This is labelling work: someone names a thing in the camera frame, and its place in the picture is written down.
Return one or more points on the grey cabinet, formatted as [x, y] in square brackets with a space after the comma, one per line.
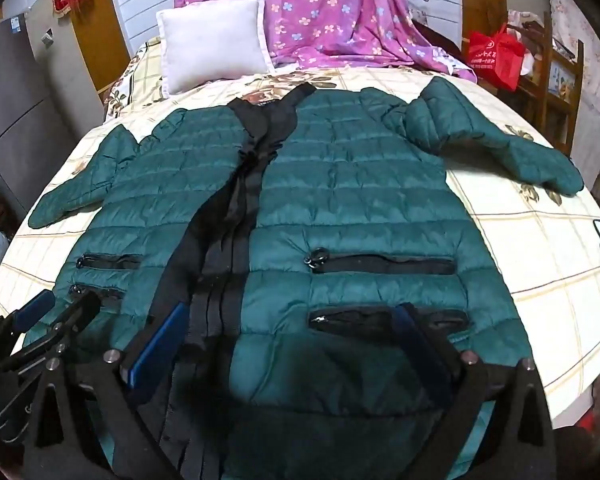
[15, 110]

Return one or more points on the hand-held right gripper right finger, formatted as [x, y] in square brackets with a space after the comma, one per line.
[421, 341]

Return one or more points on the white wall socket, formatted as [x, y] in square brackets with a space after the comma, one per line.
[46, 37]

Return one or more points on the pale floral cloth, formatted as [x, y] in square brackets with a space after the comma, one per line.
[585, 15]

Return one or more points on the floral checked bedsheet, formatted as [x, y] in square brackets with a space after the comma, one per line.
[520, 240]

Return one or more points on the pink floral blanket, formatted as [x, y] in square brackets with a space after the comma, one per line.
[330, 10]

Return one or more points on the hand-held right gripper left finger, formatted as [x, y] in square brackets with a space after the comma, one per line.
[156, 344]

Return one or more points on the white pillow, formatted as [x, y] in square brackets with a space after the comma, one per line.
[211, 42]

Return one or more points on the green puffer jacket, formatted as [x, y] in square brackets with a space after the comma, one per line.
[350, 200]

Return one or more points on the red shopping bag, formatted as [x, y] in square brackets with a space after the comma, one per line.
[497, 57]

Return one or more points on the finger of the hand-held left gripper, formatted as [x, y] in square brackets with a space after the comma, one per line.
[34, 308]
[77, 316]

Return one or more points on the wooden shelf rack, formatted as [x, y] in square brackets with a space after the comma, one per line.
[555, 80]

